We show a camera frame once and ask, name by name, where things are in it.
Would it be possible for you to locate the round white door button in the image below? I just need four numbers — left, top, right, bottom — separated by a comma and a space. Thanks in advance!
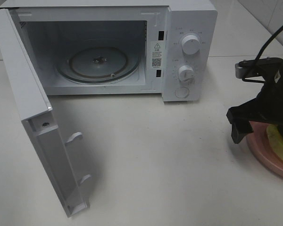
175, 87, 189, 98

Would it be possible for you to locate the lower white timer knob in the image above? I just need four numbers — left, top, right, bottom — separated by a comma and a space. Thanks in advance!
178, 65, 195, 82

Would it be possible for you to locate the glass microwave turntable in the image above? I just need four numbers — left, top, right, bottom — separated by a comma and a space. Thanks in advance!
56, 47, 141, 84

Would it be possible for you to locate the toast sandwich with lettuce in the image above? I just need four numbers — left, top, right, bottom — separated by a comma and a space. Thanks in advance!
266, 124, 283, 161

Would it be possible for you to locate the white microwave oven body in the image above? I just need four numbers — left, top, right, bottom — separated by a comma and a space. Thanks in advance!
0, 0, 217, 102

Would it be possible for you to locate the pink round plate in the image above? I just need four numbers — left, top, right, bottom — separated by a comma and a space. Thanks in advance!
246, 122, 283, 178

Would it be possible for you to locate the upper white power knob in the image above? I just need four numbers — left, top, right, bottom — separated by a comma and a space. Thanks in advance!
181, 33, 200, 55

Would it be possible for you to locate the black camera cable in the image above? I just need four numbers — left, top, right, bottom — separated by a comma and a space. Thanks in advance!
252, 17, 283, 62

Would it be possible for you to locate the white microwave door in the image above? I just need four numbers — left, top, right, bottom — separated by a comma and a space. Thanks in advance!
0, 9, 91, 217

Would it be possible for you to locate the white warning label sticker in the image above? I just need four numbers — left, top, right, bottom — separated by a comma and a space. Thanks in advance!
150, 40, 164, 68

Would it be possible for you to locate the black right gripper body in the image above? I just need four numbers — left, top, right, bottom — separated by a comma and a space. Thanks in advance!
226, 63, 283, 125

